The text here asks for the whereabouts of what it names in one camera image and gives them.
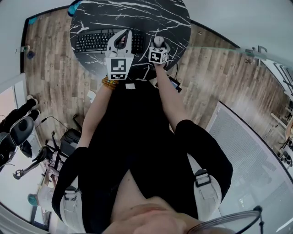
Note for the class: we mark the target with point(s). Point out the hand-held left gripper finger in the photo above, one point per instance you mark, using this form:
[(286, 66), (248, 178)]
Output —
[(129, 44), (112, 42)]

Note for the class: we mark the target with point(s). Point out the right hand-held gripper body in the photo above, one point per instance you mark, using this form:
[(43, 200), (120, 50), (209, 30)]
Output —
[(158, 56)]

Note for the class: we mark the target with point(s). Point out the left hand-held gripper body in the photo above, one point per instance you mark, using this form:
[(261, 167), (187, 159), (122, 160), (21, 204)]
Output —
[(118, 66)]

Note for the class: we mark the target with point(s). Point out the black computer mouse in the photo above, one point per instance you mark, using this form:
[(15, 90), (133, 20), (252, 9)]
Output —
[(151, 44)]

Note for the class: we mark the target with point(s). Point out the black keyboard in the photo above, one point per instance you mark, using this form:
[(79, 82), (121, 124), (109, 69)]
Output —
[(91, 41)]

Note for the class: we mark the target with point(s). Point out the black and grey mechanical arm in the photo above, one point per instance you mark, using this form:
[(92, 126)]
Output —
[(39, 157)]

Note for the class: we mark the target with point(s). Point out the person's left forearm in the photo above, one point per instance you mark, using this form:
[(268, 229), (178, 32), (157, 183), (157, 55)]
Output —
[(96, 114)]

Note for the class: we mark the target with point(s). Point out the person's right forearm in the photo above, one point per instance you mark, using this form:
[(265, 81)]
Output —
[(169, 98)]

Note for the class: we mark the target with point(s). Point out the white rectangular tag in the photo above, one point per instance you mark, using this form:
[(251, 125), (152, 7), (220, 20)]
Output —
[(130, 86)]

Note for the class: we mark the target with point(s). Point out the white paper sheet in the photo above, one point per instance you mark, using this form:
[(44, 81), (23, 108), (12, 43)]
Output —
[(92, 96)]

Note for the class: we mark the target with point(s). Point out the teal cloth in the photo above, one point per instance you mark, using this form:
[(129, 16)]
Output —
[(73, 9)]

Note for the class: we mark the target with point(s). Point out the person's black top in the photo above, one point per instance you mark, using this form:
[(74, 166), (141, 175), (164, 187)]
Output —
[(137, 128)]

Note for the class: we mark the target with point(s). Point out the dark purple object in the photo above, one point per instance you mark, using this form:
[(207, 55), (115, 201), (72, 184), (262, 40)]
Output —
[(30, 55)]

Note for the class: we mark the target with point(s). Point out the small teal object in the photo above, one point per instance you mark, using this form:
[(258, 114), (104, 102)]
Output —
[(32, 20)]

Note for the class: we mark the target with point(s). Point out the black backpack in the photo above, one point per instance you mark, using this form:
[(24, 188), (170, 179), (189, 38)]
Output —
[(71, 141)]

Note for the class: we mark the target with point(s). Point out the black office chair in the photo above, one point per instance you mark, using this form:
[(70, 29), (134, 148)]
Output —
[(23, 128)]

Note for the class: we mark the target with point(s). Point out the small black bag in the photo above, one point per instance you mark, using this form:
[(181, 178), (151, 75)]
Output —
[(25, 148)]

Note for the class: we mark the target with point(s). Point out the black metal railing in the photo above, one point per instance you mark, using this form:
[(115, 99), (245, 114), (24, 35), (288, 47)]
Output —
[(285, 77)]

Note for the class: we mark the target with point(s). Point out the person's chin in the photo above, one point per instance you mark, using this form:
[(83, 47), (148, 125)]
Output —
[(148, 212)]

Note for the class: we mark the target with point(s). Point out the clear-rimmed eyeglasses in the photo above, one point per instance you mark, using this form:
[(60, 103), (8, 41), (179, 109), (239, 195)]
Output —
[(229, 226)]

